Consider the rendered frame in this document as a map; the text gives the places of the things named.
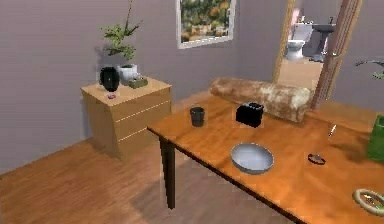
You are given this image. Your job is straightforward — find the green leafy plant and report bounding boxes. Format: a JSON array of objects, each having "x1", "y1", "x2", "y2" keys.
[{"x1": 355, "y1": 59, "x2": 384, "y2": 80}]

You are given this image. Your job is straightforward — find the black mug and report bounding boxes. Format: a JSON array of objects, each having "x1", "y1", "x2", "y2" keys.
[{"x1": 189, "y1": 106, "x2": 206, "y2": 128}]

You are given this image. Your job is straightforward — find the pale ring-shaped dish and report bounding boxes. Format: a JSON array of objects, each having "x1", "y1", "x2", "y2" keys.
[{"x1": 352, "y1": 188, "x2": 384, "y2": 216}]

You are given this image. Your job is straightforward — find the black toaster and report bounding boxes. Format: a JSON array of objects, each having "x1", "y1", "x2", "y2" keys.
[{"x1": 235, "y1": 101, "x2": 265, "y2": 129}]

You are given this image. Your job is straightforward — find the dark pedestal sink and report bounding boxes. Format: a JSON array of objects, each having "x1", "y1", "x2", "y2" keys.
[{"x1": 313, "y1": 16, "x2": 338, "y2": 63}]

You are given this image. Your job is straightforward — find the small black ring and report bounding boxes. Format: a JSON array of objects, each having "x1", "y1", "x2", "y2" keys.
[{"x1": 307, "y1": 153, "x2": 327, "y2": 166}]

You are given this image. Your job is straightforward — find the white toilet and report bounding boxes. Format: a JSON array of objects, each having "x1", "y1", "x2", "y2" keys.
[{"x1": 286, "y1": 22, "x2": 314, "y2": 61}]

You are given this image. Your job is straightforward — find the wooden room door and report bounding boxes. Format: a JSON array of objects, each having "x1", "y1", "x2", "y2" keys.
[{"x1": 310, "y1": 0, "x2": 364, "y2": 110}]

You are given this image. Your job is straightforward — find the house plant in white pot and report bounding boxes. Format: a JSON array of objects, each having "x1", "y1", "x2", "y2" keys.
[{"x1": 101, "y1": 0, "x2": 144, "y2": 86}]

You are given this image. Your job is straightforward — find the brown mottled sofa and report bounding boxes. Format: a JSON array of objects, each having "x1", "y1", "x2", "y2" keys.
[{"x1": 209, "y1": 77, "x2": 313, "y2": 123}]

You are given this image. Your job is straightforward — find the brown wooden table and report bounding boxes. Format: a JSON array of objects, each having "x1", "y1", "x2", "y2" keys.
[{"x1": 146, "y1": 95, "x2": 384, "y2": 224}]

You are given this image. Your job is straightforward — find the light wooden chest of drawers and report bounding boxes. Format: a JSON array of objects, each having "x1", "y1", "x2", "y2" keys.
[{"x1": 80, "y1": 76, "x2": 173, "y2": 162}]

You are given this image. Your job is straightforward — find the grey bowl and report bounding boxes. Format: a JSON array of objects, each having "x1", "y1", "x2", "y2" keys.
[{"x1": 230, "y1": 142, "x2": 275, "y2": 176}]

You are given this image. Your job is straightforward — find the black vase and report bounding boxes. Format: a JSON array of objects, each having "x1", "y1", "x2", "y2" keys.
[{"x1": 99, "y1": 66, "x2": 121, "y2": 93}]

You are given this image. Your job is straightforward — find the green vase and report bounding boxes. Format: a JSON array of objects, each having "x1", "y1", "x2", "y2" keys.
[{"x1": 365, "y1": 114, "x2": 384, "y2": 163}]

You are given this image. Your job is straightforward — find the framed landscape picture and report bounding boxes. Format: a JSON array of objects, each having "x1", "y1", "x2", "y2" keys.
[{"x1": 175, "y1": 0, "x2": 237, "y2": 50}]

